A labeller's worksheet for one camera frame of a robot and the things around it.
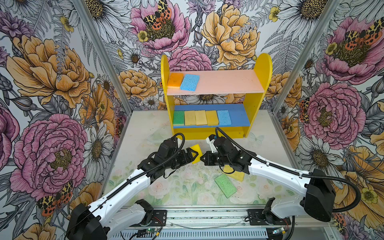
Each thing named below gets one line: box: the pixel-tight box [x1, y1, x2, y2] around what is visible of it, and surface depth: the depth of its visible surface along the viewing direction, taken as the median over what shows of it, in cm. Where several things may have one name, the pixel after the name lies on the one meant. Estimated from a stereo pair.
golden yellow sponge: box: [205, 110, 219, 126], surface depth 99 cm
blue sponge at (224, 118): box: [216, 110, 232, 126], surface depth 99 cm
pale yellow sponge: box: [184, 110, 197, 126], surface depth 98 cm
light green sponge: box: [214, 173, 238, 199], surface depth 85 cm
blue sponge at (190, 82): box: [180, 74, 200, 92], surface depth 79 cm
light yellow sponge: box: [195, 110, 208, 126], surface depth 99 cm
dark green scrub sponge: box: [173, 110, 185, 126], surface depth 98 cm
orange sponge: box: [167, 72, 184, 89], surface depth 79 cm
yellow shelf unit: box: [161, 53, 273, 140], surface depth 83 cm
